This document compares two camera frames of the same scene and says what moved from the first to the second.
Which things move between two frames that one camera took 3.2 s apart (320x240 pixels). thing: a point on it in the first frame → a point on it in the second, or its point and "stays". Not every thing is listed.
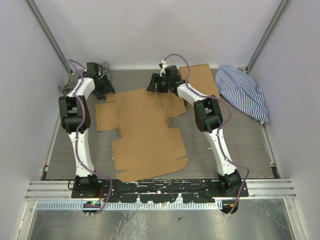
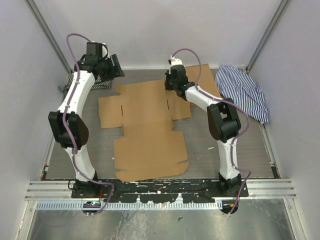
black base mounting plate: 190,190 stays
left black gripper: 109,88 → 116,71
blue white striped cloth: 238,87 stays
